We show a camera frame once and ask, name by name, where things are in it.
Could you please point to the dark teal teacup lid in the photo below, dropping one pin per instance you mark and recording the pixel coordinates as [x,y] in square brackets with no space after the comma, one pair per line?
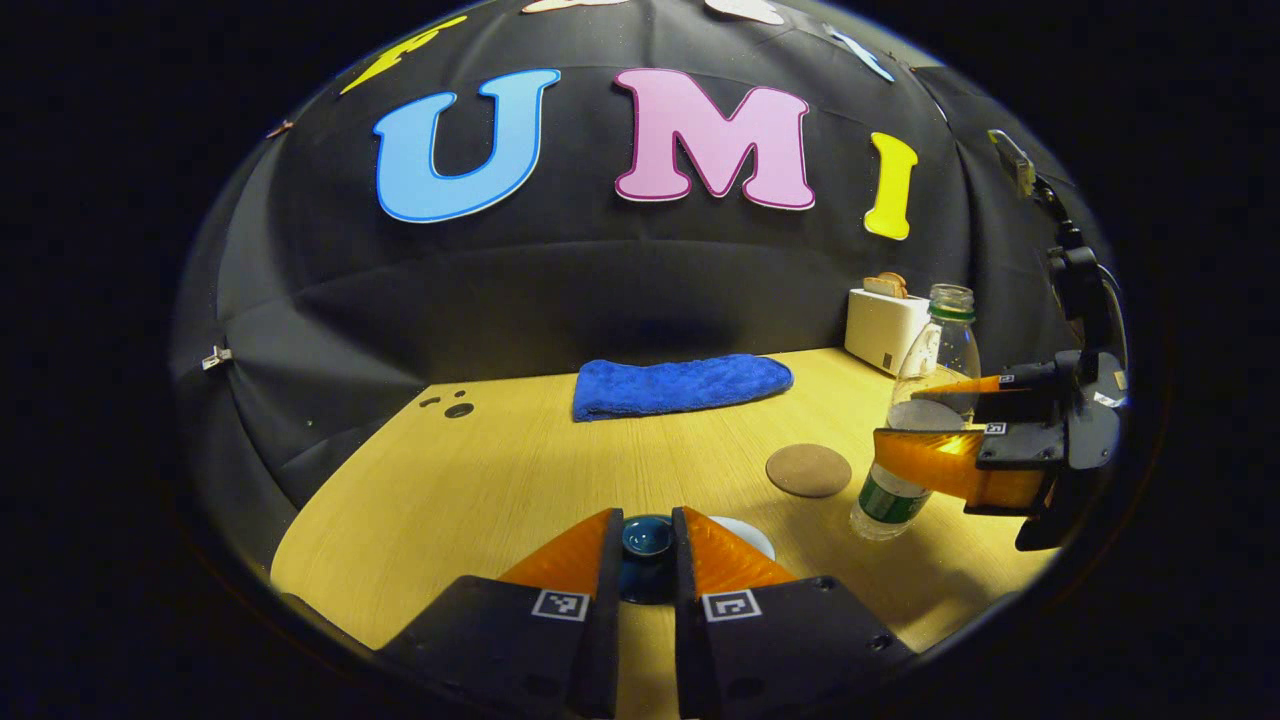
[647,540]

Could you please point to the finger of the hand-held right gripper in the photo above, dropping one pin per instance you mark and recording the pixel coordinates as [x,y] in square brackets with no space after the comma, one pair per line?
[1020,395]
[940,462]

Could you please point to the round brown coaster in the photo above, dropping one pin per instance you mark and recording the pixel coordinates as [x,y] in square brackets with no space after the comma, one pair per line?
[808,470]

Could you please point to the black backdrop cloth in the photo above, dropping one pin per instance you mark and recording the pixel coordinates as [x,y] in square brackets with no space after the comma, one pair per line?
[600,290]

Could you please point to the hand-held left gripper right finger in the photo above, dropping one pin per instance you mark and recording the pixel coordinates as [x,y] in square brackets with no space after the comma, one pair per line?
[690,660]

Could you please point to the red cloth clip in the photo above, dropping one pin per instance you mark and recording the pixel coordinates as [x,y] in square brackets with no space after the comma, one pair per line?
[280,129]

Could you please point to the white toaster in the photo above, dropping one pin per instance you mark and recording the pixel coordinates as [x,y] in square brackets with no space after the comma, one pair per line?
[880,330]

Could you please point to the clear plastic water bottle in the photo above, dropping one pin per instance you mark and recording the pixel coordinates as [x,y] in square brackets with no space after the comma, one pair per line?
[945,345]

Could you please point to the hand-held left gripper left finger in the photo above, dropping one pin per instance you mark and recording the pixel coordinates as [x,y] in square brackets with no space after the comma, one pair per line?
[600,650]

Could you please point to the toasted bread slice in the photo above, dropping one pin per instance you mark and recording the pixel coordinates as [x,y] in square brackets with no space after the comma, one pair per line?
[880,289]
[895,278]

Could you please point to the silver cloth clip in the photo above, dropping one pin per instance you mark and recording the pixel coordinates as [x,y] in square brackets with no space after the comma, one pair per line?
[216,358]

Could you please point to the blue towel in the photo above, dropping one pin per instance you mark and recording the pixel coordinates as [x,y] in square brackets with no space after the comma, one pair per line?
[680,385]

